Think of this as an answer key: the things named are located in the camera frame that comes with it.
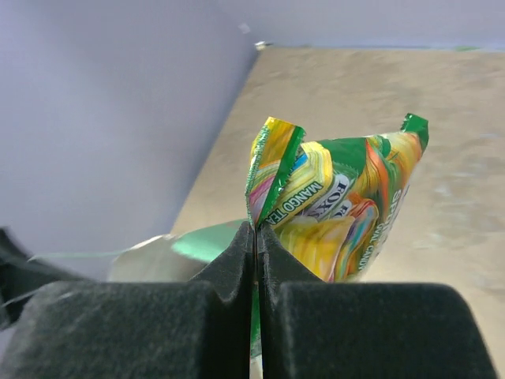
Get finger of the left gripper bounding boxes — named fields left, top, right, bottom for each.
left=1, top=227, right=85, bottom=330

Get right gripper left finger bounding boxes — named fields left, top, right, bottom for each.
left=1, top=224, right=253, bottom=378

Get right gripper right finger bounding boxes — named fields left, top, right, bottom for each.
left=258, top=227, right=497, bottom=378

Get green patterned paper bag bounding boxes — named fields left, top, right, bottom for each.
left=29, top=220, right=249, bottom=282

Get green yellow Fox's candy bag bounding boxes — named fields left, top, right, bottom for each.
left=245, top=114, right=429, bottom=282

